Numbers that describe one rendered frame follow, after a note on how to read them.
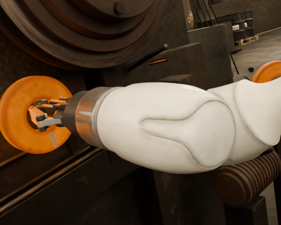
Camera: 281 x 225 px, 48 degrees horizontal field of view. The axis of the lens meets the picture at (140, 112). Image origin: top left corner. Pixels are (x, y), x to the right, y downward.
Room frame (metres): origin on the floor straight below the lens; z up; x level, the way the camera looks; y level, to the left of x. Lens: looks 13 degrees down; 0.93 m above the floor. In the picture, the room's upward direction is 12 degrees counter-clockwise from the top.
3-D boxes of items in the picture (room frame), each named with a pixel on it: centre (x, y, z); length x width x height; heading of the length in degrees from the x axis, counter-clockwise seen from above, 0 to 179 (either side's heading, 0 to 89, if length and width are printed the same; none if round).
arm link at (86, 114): (0.44, 0.05, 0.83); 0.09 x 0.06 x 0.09; 131
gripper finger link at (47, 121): (0.48, 0.13, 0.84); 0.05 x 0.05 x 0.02; 42
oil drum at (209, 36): (3.58, -0.83, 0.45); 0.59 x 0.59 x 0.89
